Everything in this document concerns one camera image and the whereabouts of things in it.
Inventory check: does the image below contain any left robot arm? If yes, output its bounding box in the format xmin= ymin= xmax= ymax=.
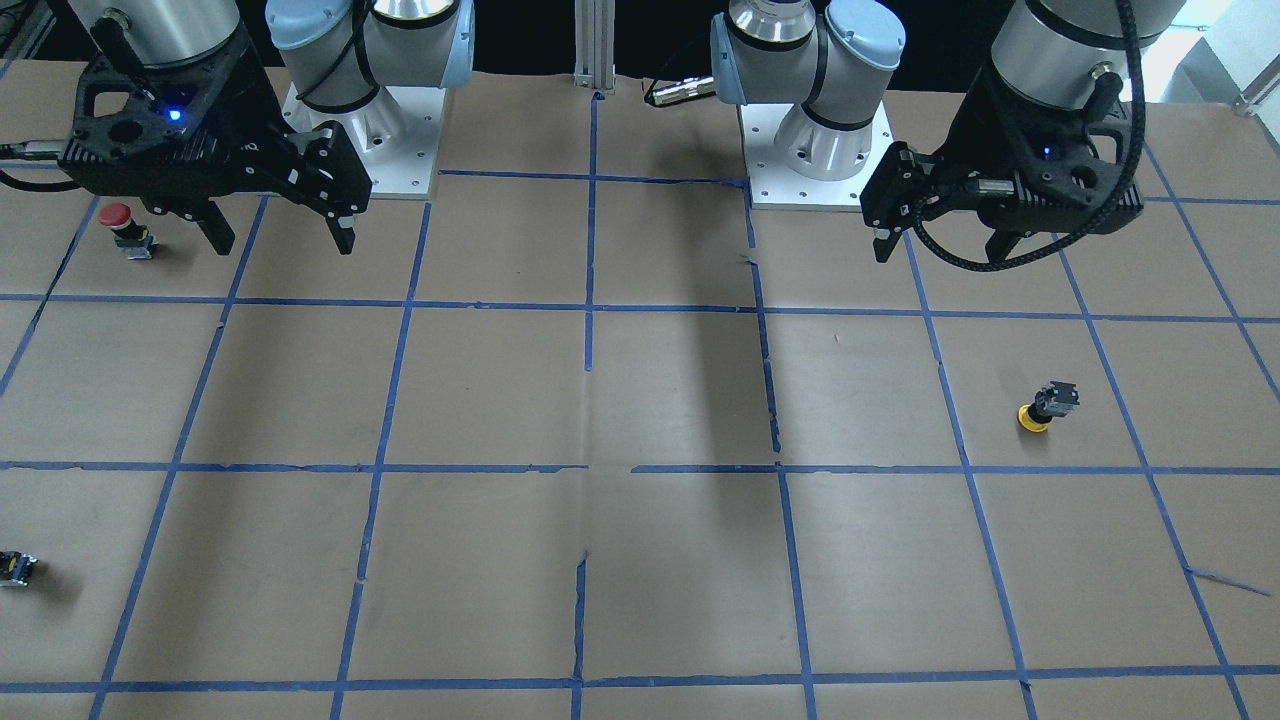
xmin=710 ymin=1 xmax=1181 ymax=273

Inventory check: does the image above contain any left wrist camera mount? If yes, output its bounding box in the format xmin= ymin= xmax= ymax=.
xmin=940 ymin=60 xmax=1135 ymax=208

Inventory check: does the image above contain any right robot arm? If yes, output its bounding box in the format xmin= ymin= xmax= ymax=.
xmin=58 ymin=1 xmax=476 ymax=255

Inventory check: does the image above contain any red push button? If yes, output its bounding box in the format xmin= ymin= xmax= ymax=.
xmin=97 ymin=202 xmax=156 ymax=261

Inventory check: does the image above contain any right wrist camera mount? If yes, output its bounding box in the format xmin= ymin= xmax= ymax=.
xmin=70 ymin=9 xmax=287 ymax=161

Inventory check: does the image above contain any yellow push button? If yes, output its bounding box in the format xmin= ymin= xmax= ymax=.
xmin=1018 ymin=380 xmax=1080 ymax=433

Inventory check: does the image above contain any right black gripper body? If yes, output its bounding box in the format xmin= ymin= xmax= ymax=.
xmin=58 ymin=100 xmax=301 ymax=225

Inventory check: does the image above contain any small black switch block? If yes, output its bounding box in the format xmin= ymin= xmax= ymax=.
xmin=0 ymin=550 xmax=38 ymax=588

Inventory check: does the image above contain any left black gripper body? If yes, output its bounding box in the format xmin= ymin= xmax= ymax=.
xmin=934 ymin=110 xmax=1132 ymax=234

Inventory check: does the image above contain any aluminium frame post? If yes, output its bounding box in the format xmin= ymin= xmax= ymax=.
xmin=573 ymin=0 xmax=616 ymax=94

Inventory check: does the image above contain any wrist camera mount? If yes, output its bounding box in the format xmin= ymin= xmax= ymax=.
xmin=70 ymin=9 xmax=287 ymax=161
xmin=940 ymin=60 xmax=1135 ymax=208

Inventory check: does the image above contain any silver cable connector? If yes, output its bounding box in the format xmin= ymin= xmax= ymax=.
xmin=643 ymin=76 xmax=717 ymax=108

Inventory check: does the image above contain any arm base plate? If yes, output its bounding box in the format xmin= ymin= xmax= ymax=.
xmin=739 ymin=104 xmax=893 ymax=213
xmin=283 ymin=85 xmax=449 ymax=200

